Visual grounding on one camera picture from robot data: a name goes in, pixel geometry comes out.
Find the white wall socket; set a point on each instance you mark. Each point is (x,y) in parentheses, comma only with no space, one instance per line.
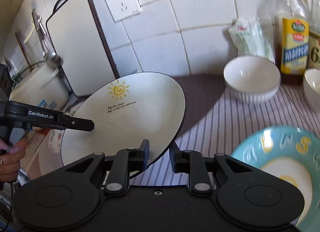
(123,9)

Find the white rice cooker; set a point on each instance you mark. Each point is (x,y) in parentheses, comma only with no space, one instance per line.
(42,88)

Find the yellow label cooking wine bottle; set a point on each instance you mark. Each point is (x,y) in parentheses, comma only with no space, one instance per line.
(292,47)

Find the white sun print plate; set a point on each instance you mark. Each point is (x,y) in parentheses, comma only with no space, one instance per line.
(78,144)

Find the small white ribbed bowl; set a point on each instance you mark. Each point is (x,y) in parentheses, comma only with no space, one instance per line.
(311,82)
(252,79)

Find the hanging metal ladle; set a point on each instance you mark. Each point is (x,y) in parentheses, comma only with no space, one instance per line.
(50,56)

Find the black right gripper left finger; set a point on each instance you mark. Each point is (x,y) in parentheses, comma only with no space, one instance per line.
(123,163)

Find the left hand with painted nails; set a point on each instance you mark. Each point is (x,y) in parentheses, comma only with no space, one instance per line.
(10,162)

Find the hanging wooden spatula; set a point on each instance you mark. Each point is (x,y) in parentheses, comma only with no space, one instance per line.
(19,41)

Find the white cutting board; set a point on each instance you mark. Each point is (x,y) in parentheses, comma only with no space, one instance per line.
(77,37)

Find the striped pink table mat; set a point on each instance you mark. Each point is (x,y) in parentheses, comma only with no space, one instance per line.
(227,123)

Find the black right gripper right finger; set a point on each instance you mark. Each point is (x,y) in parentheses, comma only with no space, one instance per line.
(191,163)

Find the white seasoning bag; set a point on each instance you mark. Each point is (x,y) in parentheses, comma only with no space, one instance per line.
(254,36)

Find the white vinegar bottle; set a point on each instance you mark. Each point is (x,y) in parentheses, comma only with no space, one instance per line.
(314,31)

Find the teal fried egg plate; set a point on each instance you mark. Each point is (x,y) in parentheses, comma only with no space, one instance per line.
(291,154)

